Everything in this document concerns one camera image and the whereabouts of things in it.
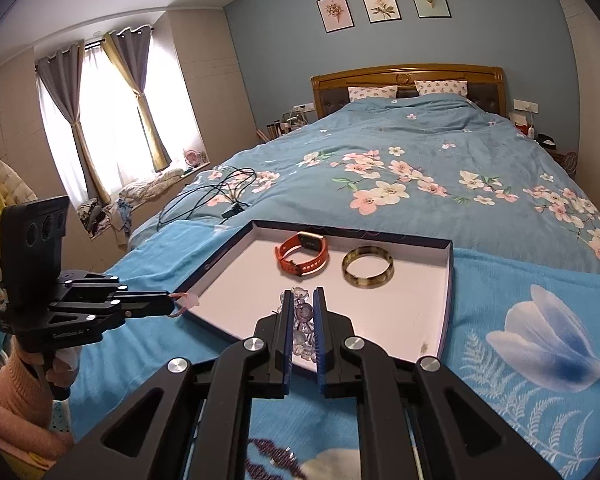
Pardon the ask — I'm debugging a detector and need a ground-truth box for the black cable bundle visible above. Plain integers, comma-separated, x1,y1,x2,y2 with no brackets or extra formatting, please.
159,166,258,226

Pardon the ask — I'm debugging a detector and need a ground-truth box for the white spotted pillow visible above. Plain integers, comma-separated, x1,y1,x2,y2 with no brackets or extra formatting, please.
414,80,468,97
348,85,398,102

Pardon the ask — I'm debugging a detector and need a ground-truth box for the dark blue shallow box tray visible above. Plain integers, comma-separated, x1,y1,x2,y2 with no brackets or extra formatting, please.
171,219,455,375

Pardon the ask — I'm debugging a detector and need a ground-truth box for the crumpled light bedding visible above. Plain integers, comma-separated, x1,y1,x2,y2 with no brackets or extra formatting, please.
117,167,186,206

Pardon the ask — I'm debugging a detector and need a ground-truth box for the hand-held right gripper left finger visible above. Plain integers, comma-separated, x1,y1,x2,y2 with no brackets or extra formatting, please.
42,287,296,480

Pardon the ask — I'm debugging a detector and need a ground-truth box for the horn-coloured bangle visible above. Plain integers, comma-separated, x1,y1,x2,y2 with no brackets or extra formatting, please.
341,245,395,289

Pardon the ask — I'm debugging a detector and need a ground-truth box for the white quilted coat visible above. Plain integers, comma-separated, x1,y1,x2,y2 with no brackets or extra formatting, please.
0,155,38,221

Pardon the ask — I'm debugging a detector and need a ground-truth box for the beige wardrobe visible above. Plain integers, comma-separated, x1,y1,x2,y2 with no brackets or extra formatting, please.
545,0,600,221

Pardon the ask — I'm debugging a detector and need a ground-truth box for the person's left hand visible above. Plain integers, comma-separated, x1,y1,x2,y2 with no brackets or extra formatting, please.
44,345,83,388

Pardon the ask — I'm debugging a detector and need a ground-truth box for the group of cosmetic bottles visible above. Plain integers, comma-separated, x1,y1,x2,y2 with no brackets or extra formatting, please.
256,105,315,142

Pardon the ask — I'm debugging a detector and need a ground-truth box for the wooden bed headboard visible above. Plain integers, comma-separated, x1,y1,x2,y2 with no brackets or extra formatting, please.
311,63,508,120

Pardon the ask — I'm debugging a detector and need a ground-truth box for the bedside table clutter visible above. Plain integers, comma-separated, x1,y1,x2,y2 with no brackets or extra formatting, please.
509,112,578,171

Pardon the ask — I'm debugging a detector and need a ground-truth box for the bright blue flower-print blanket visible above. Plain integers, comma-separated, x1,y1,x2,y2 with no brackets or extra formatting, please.
67,220,600,480

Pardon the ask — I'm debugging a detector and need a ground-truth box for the grey and yellow curtain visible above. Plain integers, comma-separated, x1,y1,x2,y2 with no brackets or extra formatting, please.
34,40,103,206
101,24,173,173

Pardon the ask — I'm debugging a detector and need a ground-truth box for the framed white flower picture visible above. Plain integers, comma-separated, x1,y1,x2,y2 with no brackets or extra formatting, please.
360,0,401,24

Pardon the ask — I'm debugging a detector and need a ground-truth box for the framed pink flower picture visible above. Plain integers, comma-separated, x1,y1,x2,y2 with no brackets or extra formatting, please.
316,0,355,34

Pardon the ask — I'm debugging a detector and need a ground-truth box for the dark floral cloth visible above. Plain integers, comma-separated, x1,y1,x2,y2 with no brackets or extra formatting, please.
75,197,131,246

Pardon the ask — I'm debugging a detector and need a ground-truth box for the white sheer curtain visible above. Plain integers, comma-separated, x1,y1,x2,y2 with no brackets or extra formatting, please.
77,35,203,191

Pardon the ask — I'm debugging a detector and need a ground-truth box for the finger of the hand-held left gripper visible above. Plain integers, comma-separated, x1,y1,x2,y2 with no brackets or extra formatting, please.
50,303,175,329
62,269,176,307

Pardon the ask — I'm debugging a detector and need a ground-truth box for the pink flower pendant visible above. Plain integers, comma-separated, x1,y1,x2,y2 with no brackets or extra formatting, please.
171,291,201,318

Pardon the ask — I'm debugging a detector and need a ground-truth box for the orange smartwatch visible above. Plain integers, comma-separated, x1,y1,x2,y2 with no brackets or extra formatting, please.
274,231,329,277

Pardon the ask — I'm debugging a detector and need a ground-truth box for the blue floral quilt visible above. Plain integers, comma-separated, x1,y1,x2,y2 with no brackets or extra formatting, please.
130,94,600,281

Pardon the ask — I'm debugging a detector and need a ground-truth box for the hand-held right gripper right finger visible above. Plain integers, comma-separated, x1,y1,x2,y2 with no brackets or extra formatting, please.
314,286,563,480

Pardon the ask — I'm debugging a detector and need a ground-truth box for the clear crystal bead bracelet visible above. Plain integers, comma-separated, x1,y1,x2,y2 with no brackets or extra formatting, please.
277,285,317,363

